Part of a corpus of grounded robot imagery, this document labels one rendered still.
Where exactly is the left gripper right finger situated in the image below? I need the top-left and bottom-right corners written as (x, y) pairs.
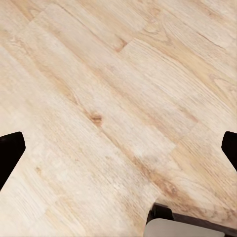
top-left (221, 131), bottom-right (237, 171)

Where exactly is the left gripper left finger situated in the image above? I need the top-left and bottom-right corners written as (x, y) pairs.
top-left (0, 131), bottom-right (26, 191)

